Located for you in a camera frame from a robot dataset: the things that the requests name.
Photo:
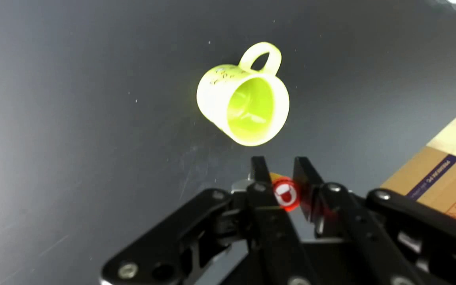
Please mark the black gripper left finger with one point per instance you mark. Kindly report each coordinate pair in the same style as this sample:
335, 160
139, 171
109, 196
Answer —
185, 244

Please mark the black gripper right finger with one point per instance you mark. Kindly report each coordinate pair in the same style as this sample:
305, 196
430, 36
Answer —
381, 237

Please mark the red marker pen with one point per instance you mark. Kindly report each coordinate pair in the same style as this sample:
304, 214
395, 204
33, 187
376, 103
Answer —
285, 190

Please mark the cardboard box with red label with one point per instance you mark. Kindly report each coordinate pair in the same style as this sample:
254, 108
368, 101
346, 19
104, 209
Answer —
427, 177

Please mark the yellow-green ceramic mug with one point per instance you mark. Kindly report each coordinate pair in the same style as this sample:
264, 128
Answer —
247, 101

